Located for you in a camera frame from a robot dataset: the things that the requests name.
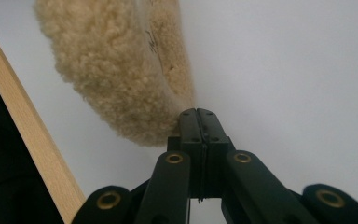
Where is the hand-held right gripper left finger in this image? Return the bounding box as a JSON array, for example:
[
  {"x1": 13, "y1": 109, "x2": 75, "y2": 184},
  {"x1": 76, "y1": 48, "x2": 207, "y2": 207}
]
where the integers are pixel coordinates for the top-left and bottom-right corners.
[{"x1": 167, "y1": 107, "x2": 205, "y2": 201}]

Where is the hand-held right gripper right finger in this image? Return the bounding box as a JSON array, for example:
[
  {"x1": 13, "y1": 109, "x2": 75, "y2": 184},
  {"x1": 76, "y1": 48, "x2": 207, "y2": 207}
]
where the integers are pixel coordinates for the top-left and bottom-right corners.
[{"x1": 197, "y1": 107, "x2": 236, "y2": 201}]

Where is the light wooden table frame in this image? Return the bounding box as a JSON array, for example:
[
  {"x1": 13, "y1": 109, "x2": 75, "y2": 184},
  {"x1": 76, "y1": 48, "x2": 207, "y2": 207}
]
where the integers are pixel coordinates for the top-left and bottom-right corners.
[{"x1": 0, "y1": 17, "x2": 87, "y2": 224}]

